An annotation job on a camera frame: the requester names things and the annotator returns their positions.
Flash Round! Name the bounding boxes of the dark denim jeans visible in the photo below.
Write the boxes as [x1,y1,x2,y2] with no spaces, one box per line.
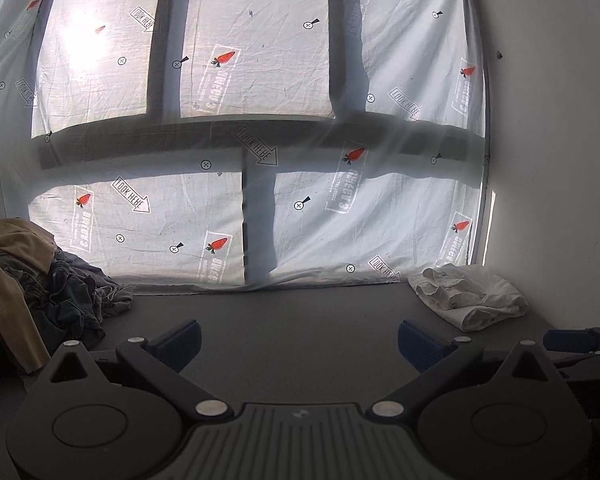
[0,249,106,353]

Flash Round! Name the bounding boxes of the white trousers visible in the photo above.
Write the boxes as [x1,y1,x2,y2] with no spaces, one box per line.
[407,263,529,333]

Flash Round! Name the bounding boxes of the carrot print curtain sheet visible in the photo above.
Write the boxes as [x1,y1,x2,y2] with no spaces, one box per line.
[0,0,488,290]

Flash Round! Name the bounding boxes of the tan garment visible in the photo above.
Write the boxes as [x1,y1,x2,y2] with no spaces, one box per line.
[0,218,57,374]

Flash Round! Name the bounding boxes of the grey shirt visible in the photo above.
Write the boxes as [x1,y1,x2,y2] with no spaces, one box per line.
[54,249,133,322]

